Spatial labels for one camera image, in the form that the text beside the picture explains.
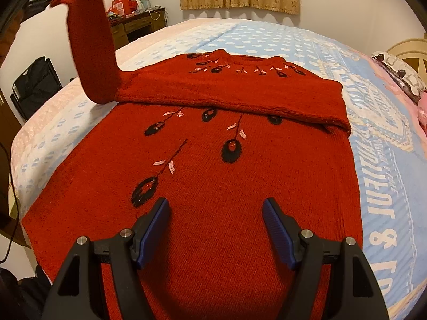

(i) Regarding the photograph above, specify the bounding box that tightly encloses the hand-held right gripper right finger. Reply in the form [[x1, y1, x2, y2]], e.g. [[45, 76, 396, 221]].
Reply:
[[262, 197, 390, 320]]

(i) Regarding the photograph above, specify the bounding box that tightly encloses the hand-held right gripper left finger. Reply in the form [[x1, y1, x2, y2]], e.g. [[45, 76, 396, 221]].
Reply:
[[42, 197, 171, 320]]

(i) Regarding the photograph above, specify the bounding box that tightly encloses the red knitted sweater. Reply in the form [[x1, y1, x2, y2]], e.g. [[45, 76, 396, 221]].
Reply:
[[22, 0, 364, 320]]

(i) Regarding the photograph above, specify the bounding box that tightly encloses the red gift box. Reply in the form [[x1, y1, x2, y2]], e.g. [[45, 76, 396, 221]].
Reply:
[[112, 0, 138, 17]]

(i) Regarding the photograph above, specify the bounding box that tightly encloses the wooden desk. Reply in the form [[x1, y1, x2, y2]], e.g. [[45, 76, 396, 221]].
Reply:
[[108, 8, 167, 45]]

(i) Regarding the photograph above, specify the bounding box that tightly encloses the black folding chair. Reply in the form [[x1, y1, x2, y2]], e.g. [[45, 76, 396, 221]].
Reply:
[[10, 57, 64, 122]]

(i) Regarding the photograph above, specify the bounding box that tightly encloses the dark wooden cabinet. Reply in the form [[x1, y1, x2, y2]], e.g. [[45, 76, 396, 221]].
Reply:
[[0, 23, 15, 227]]

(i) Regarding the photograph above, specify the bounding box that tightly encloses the pink pillow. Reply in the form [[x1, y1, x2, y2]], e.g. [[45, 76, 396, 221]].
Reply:
[[416, 93, 427, 134]]

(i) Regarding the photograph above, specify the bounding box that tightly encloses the bed with pink quilt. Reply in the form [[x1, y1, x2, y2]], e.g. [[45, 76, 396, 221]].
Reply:
[[10, 18, 427, 320]]

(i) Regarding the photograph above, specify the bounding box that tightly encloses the patterned pillow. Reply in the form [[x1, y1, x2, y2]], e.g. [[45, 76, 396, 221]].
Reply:
[[370, 51, 427, 104]]

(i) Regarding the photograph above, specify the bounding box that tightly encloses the cream round headboard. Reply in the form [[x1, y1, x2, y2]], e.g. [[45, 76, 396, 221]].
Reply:
[[389, 35, 427, 70]]

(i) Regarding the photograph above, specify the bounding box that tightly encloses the thin black cable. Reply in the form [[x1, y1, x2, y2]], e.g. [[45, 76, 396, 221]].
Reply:
[[0, 143, 21, 264]]

